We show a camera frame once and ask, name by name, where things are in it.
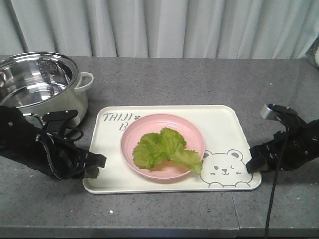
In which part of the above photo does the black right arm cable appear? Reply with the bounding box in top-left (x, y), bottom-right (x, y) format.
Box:
top-left (264, 117), bottom-right (291, 239)

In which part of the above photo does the white pleated curtain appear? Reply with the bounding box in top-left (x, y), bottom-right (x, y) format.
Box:
top-left (0, 0), bottom-right (319, 59)

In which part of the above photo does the grey stone countertop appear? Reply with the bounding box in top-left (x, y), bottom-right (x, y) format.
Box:
top-left (0, 56), bottom-right (319, 238)

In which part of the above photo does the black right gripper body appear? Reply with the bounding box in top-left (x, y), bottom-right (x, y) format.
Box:
top-left (250, 117), bottom-right (319, 172)

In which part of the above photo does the green lettuce leaf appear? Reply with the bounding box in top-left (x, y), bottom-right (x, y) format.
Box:
top-left (132, 127), bottom-right (201, 174)

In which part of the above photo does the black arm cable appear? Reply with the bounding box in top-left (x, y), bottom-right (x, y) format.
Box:
top-left (264, 117), bottom-right (291, 239)
top-left (44, 119), bottom-right (85, 175)

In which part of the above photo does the cream bear serving tray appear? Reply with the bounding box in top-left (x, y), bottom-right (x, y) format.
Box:
top-left (83, 105), bottom-right (261, 194)

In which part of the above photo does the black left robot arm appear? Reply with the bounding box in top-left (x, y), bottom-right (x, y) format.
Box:
top-left (0, 106), bottom-right (107, 180)

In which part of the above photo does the green electric cooking pot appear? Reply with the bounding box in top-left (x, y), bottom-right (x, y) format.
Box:
top-left (0, 52), bottom-right (94, 126)

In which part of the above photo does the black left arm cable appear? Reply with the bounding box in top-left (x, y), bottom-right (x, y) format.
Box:
top-left (44, 119), bottom-right (85, 175)

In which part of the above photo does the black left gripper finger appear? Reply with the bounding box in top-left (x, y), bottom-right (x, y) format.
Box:
top-left (83, 151), bottom-right (107, 167)
top-left (82, 167), bottom-right (99, 179)

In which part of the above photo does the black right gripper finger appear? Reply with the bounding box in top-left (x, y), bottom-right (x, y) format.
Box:
top-left (246, 156), bottom-right (267, 174)

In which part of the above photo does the pink round plate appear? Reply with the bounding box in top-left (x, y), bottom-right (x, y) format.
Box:
top-left (120, 114), bottom-right (205, 181)

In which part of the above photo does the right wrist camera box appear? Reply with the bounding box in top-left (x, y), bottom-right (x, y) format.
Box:
top-left (260, 104), bottom-right (281, 121)

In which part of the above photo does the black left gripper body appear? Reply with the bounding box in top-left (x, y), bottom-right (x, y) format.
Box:
top-left (37, 110), bottom-right (86, 179)

